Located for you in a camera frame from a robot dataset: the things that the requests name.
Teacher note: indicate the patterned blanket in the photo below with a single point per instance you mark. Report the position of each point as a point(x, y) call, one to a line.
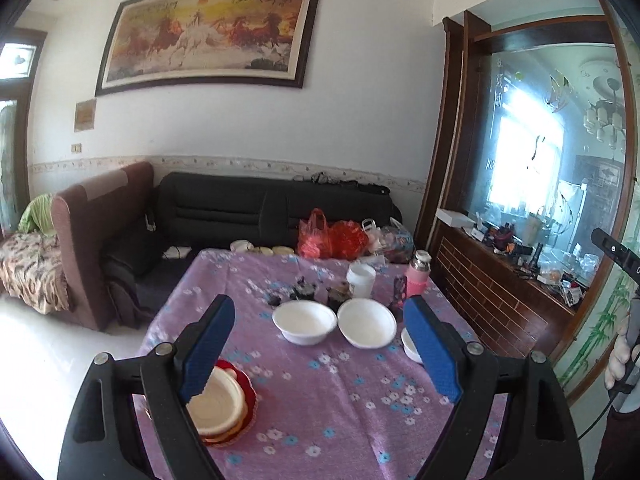
point(31, 270)

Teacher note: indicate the pink thermos bottle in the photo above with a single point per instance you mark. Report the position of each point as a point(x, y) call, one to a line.
point(418, 273)

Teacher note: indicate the maroon armchair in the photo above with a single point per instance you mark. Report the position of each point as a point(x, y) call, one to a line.
point(86, 216)

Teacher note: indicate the clear plastic bag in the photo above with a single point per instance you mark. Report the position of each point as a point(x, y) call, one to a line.
point(380, 240)

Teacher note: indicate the purple phone stand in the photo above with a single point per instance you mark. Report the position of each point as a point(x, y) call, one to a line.
point(399, 292)

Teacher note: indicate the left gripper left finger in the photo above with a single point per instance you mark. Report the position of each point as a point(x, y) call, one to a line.
point(103, 438)

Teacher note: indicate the cartoon printed bag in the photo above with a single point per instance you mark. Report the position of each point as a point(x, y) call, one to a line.
point(398, 244)

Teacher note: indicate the small wall certificate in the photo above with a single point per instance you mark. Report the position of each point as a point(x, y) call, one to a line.
point(85, 115)

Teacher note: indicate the black sofa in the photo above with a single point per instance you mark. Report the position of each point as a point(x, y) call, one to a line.
point(145, 259)

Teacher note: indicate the wooden mirror cabinet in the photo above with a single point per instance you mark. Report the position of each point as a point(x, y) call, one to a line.
point(537, 141)

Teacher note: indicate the small white bowl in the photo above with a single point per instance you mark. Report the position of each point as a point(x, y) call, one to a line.
point(409, 347)

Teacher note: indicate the gloved right hand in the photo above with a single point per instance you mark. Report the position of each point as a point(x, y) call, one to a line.
point(619, 356)

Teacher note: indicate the black round device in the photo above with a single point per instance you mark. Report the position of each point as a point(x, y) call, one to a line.
point(303, 290)

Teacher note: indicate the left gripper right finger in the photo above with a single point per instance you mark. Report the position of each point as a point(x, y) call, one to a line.
point(537, 438)

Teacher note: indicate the cream ceramic dish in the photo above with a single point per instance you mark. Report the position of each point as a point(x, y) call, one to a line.
point(221, 406)

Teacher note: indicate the dark jar with twine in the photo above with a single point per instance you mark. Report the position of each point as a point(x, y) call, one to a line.
point(336, 295)

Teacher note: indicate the black small adapter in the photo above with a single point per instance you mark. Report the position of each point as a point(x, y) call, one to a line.
point(273, 300)

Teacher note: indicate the white plastic jar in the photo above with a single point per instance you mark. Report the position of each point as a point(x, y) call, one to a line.
point(361, 278)

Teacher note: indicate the horse painting framed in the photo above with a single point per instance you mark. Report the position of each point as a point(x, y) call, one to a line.
point(165, 42)

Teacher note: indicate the red plastic bag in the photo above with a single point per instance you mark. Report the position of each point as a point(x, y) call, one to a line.
point(317, 239)

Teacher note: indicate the dark wooden door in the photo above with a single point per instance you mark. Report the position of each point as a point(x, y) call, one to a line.
point(20, 54)

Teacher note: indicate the white box on cabinet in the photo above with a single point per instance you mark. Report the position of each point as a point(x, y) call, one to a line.
point(454, 219)

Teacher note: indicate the purple floral tablecloth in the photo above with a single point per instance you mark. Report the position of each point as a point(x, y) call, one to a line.
point(329, 411)

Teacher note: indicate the green cloth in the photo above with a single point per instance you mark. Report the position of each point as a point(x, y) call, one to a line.
point(37, 216)

